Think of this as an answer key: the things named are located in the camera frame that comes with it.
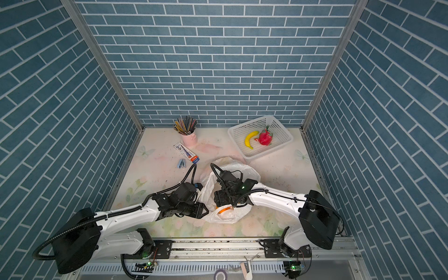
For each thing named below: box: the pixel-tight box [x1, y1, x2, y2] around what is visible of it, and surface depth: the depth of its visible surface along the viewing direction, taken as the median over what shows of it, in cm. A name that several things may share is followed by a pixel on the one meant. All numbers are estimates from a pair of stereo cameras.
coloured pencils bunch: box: [173, 115, 198, 136], surface depth 107 cm
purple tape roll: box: [214, 268, 228, 280], surface depth 69 cm
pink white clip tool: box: [240, 260, 253, 280], surface depth 69 cm
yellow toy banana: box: [245, 130, 260, 150], surface depth 114 cm
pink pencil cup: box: [182, 130, 198, 147], surface depth 109 cm
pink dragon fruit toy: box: [254, 124, 273, 146], surface depth 107 cm
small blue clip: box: [177, 158, 187, 170], surface depth 101 cm
